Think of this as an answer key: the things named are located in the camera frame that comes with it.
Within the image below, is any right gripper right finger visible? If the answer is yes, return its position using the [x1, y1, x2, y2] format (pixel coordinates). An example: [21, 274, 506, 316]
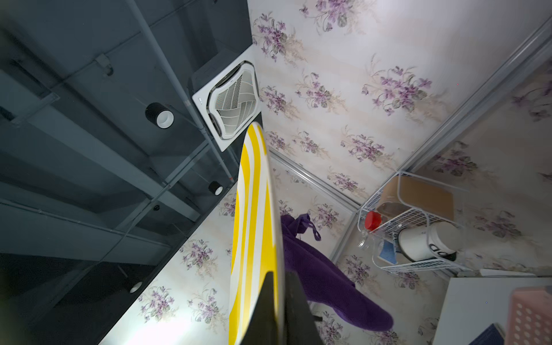
[285, 272, 323, 345]

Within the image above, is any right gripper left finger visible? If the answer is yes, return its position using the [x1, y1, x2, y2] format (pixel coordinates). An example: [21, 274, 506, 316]
[241, 272, 276, 345]

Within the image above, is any purple knitted cloth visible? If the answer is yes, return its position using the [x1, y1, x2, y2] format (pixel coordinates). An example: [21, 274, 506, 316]
[280, 214, 394, 331]

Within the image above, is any yellow striped round plate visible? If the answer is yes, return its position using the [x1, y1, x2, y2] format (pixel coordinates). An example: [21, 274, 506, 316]
[228, 122, 285, 344]

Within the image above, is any clear plastic bottle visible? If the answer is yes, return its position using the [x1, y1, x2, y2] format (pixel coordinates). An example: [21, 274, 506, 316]
[358, 232, 398, 267]

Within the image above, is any red capped jar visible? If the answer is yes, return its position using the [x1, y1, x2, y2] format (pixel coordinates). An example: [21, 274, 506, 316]
[365, 211, 382, 231]

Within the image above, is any white mug with black print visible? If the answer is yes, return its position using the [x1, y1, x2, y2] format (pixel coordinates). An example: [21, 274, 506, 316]
[398, 221, 463, 262]

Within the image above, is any brown cardboard box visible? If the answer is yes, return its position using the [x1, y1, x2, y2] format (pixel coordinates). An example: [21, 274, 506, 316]
[376, 176, 454, 221]

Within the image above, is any navy blue book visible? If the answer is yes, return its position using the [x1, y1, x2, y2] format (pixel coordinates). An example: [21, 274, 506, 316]
[469, 323, 505, 345]

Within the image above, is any white ceiling air vent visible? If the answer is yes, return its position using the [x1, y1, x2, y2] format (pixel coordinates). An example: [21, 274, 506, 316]
[192, 60, 260, 152]

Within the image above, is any pink perforated plastic basket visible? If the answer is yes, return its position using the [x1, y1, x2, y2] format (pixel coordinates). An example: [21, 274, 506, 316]
[505, 285, 552, 345]

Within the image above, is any black ceiling spotlight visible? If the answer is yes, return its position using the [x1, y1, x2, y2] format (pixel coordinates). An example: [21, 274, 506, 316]
[145, 102, 175, 129]

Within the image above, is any white wire wall basket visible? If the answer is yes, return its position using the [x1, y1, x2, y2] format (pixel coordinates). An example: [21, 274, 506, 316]
[357, 171, 469, 277]

